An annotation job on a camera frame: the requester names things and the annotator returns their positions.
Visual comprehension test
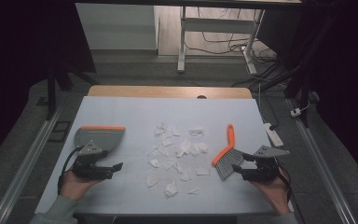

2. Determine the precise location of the white desk frame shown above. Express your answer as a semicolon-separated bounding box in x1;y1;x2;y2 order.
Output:
176;6;266;76

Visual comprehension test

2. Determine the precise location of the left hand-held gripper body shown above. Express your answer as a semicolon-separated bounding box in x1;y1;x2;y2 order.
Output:
71;140;110;181

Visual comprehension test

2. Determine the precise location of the small white plug adapter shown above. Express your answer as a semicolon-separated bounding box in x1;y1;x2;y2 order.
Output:
290;106;303;119

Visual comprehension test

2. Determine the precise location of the person's right hand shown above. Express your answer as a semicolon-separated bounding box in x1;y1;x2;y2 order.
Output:
251;168;292;216

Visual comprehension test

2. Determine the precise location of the wooden table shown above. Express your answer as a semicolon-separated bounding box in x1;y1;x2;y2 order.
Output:
87;85;254;100

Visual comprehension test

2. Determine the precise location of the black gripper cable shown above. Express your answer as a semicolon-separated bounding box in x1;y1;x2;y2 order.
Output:
276;157;294;203
57;146;85;196

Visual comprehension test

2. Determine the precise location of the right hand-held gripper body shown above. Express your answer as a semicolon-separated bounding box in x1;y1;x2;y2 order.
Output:
241;145;291;183

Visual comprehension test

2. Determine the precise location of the pale blue table cover board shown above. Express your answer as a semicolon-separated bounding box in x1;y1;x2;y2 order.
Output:
34;95;295;216

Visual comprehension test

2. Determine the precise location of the black metal stand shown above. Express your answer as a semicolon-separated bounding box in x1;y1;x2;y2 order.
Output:
248;12;339;129
35;60;101;121

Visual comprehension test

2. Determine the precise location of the orange brush with grey bristles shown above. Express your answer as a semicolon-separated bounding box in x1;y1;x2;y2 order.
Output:
211;123;245;182

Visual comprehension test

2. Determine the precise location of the white cabinet panel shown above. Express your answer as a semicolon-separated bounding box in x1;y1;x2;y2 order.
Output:
75;3;160;51

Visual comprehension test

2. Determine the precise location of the black rectangular floor frame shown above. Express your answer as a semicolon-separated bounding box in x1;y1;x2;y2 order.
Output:
48;120;73;144

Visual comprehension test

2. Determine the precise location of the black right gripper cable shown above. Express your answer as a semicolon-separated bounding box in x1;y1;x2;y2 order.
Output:
276;157;294;203

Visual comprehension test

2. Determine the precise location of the person's left hand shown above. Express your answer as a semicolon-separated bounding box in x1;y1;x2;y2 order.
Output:
60;169;103;202

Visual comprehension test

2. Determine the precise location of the tangle of black floor cables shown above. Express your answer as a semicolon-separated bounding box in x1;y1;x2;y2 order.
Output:
185;7;290;90

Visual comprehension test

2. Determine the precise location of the pile of white paper scraps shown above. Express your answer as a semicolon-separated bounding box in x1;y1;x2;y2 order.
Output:
144;121;213;199

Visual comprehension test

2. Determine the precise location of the grey dustpan with orange edge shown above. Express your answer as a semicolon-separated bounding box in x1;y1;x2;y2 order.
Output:
73;125;127;154

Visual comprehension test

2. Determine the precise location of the white power strip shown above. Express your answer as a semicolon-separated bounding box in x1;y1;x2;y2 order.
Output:
263;122;284;148

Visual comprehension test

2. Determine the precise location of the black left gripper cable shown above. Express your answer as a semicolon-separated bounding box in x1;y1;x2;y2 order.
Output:
57;146;85;196

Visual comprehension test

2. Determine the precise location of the aluminium floor rail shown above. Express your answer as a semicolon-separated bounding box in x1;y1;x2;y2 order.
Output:
285;97;358;224
0;104;64;224

